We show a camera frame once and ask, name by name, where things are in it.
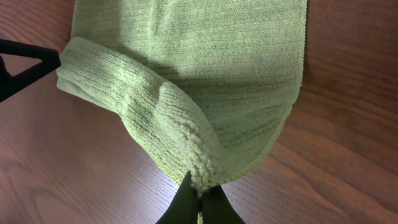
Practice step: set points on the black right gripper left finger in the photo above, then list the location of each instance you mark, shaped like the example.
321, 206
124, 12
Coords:
184, 206

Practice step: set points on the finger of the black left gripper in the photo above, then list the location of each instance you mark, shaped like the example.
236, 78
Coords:
10, 85

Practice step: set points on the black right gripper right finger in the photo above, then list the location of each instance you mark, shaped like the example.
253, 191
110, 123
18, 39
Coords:
216, 208

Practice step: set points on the light green cloth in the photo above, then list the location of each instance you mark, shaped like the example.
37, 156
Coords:
204, 87

